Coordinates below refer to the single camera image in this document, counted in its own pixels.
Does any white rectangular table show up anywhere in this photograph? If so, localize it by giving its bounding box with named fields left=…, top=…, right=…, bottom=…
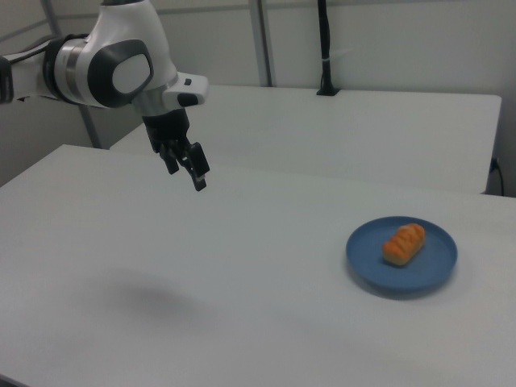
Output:
left=108, top=84, right=503, bottom=196

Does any black cable by table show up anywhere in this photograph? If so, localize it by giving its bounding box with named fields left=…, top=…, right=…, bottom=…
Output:
left=489, top=158, right=506, bottom=197

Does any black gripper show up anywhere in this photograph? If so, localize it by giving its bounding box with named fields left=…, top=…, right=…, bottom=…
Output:
left=142, top=108, right=211, bottom=193

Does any white cable tie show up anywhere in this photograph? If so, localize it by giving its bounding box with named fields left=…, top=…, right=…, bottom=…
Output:
left=322, top=50, right=351, bottom=65

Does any blue round plate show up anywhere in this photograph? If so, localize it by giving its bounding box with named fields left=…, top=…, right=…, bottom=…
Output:
left=345, top=216, right=459, bottom=293

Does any black pole with clamp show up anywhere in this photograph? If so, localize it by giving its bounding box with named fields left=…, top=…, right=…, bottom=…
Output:
left=315, top=0, right=340, bottom=97

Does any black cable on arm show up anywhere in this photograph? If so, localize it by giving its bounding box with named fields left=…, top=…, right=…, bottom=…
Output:
left=0, top=33, right=89, bottom=66

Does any orange bread loaf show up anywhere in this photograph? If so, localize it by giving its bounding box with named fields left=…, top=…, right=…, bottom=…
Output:
left=381, top=223, right=427, bottom=267

